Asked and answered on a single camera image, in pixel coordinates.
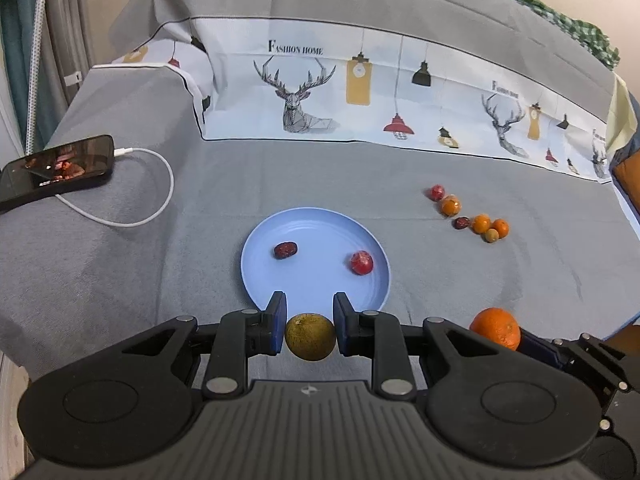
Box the green-brown round fruit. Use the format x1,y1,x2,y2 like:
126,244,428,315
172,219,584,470
284,312,337,362

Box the grey printed bed sheet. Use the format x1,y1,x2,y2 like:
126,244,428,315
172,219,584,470
0,0,640,386

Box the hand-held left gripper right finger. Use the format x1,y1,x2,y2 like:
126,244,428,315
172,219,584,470
332,291,506,398

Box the large orange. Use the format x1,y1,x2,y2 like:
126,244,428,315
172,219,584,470
469,307,522,352

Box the grey curtain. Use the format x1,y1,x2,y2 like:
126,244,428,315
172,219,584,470
42,0,96,111

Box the black smartphone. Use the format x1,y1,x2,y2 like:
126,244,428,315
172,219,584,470
0,134,115,213

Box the teal curtain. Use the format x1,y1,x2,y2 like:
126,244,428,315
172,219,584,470
0,0,36,156

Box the blue round plate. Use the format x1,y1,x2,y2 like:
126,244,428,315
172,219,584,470
240,208,392,317

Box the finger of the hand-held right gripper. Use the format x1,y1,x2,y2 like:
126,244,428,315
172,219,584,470
517,329,640,407

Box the orange cushion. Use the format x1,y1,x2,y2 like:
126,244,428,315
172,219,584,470
612,150,640,221

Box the pale yellow cloth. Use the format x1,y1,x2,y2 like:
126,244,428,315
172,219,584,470
605,72,638,156

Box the white charging cable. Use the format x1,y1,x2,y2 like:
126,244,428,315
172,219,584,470
56,147,175,227

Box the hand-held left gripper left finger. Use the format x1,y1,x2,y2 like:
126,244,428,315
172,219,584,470
120,291,288,398

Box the green checked cloth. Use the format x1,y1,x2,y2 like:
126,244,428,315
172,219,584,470
435,0,621,71

